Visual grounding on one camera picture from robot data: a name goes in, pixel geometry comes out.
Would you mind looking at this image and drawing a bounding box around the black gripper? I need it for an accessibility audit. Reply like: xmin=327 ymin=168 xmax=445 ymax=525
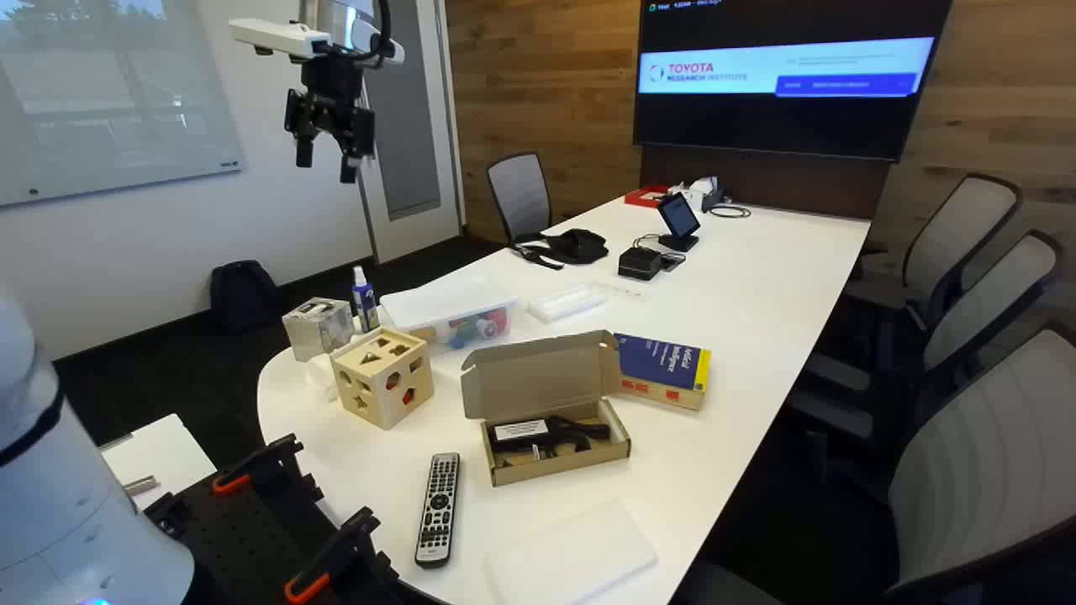
xmin=281 ymin=47 xmax=381 ymax=188

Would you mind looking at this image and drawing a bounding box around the grey black remote control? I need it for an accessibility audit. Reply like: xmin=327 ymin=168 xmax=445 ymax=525
xmin=410 ymin=452 xmax=464 ymax=572

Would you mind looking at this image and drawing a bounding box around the white door with glass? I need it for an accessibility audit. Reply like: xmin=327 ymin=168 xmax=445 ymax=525
xmin=321 ymin=0 xmax=464 ymax=262

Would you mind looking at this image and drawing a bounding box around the hand sanitizer bottle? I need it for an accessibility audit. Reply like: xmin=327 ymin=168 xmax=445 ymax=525
xmin=345 ymin=262 xmax=384 ymax=337

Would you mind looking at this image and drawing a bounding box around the black backpack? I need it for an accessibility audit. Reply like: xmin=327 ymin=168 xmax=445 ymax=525
xmin=209 ymin=258 xmax=281 ymax=337

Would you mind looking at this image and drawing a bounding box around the grey marble tissue box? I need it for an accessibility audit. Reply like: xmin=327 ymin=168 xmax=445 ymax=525
xmin=278 ymin=294 xmax=361 ymax=363

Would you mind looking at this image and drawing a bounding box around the black office chair grey back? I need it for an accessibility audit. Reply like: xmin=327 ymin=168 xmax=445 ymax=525
xmin=483 ymin=151 xmax=556 ymax=247

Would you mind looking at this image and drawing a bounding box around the clear plastic bin with lid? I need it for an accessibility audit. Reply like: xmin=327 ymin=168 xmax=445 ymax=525
xmin=381 ymin=283 xmax=523 ymax=352

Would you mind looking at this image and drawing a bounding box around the wooden shape sorter cube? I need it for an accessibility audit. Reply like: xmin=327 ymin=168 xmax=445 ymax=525
xmin=327 ymin=326 xmax=438 ymax=434

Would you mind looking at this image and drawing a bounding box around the white flat pad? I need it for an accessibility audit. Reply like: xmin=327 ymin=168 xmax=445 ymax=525
xmin=523 ymin=286 xmax=613 ymax=326

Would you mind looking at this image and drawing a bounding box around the wooden box with items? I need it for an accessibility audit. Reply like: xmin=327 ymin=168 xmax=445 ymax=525
xmin=456 ymin=331 xmax=634 ymax=491

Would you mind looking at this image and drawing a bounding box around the red flat box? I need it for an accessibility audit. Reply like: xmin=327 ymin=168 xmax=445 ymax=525
xmin=622 ymin=186 xmax=672 ymax=211

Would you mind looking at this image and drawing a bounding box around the small black box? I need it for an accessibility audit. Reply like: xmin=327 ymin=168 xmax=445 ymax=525
xmin=614 ymin=247 xmax=665 ymax=283

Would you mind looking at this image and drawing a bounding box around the white sheet beside robot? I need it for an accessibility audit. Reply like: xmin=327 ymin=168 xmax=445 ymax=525
xmin=98 ymin=410 xmax=217 ymax=513

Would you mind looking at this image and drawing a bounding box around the black electronics part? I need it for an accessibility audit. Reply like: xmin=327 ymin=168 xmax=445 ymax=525
xmin=488 ymin=415 xmax=614 ymax=461

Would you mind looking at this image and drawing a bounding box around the white small device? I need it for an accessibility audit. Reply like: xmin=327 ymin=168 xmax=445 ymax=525
xmin=674 ymin=176 xmax=727 ymax=214

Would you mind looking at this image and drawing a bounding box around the black mounting board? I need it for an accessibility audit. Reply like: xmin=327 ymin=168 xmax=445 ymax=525
xmin=144 ymin=448 xmax=441 ymax=605

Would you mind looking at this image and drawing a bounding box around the white flat board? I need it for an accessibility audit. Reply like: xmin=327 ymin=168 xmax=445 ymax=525
xmin=482 ymin=498 xmax=661 ymax=605

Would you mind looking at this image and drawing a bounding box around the grey mesh office chair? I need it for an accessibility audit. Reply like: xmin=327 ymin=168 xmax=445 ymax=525
xmin=693 ymin=322 xmax=1076 ymax=605
xmin=860 ymin=172 xmax=1024 ymax=331
xmin=803 ymin=230 xmax=1067 ymax=439

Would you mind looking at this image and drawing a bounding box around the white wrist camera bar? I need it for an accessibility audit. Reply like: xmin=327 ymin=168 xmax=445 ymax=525
xmin=227 ymin=15 xmax=334 ymax=61

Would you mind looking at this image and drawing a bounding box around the black headset with strap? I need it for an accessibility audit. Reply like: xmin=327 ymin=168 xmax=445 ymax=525
xmin=515 ymin=225 xmax=613 ymax=272

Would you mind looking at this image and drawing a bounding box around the black clamp orange handle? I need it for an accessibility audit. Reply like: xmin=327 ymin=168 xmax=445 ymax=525
xmin=209 ymin=432 xmax=306 ymax=501
xmin=278 ymin=505 xmax=384 ymax=605

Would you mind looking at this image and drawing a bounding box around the wall mounted TV screen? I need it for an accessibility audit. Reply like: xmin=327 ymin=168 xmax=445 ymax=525
xmin=631 ymin=0 xmax=954 ymax=165

